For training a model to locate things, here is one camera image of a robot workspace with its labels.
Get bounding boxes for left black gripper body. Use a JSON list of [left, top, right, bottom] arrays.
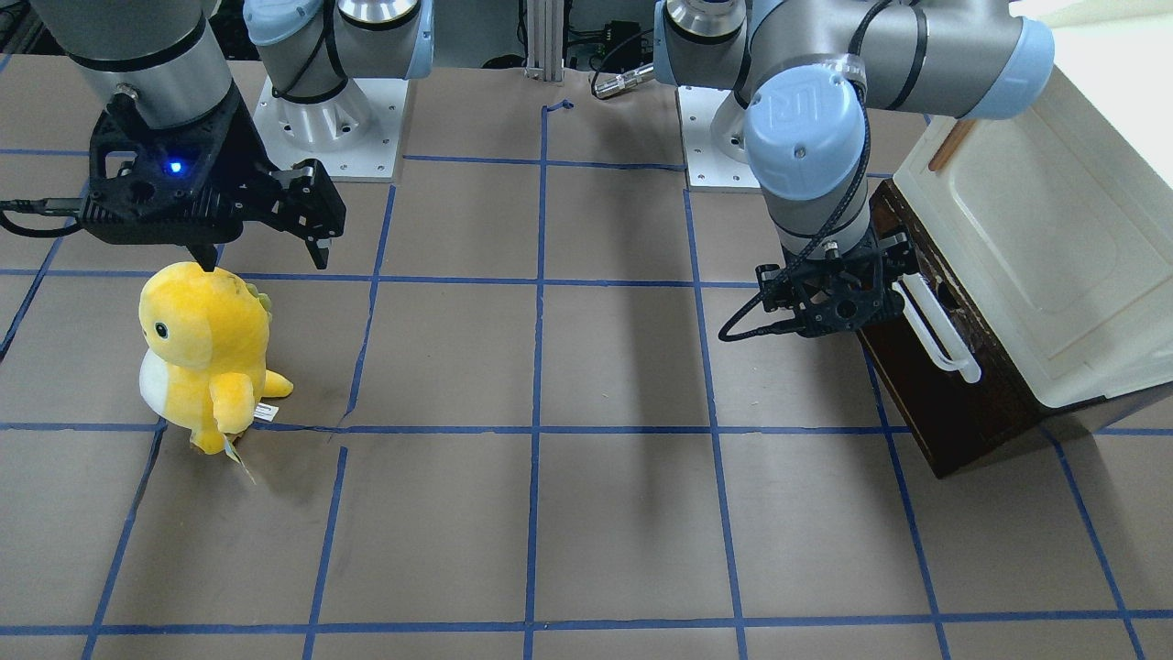
[[757, 229, 920, 336]]

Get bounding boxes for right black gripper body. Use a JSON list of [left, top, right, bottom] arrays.
[[77, 87, 280, 246]]

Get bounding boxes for white drawer handle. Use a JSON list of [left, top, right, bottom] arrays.
[[891, 274, 983, 385]]

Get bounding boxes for dark brown wooden drawer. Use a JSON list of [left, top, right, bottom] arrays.
[[857, 179, 1063, 478]]

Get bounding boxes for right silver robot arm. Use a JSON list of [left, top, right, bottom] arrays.
[[4, 1, 434, 271]]

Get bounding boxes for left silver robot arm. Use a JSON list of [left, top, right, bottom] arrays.
[[653, 1, 1056, 342]]

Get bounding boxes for yellow plush dinosaur toy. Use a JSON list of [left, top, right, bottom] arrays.
[[138, 260, 293, 460]]

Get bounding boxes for cream plastic storage box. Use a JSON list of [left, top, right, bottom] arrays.
[[895, 67, 1172, 408]]

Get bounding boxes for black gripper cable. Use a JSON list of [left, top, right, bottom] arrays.
[[718, 156, 872, 343]]

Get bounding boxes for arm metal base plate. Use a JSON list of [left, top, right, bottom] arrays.
[[253, 79, 411, 182], [677, 86, 760, 193]]

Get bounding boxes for aluminium frame post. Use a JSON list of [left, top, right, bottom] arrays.
[[524, 0, 565, 86]]

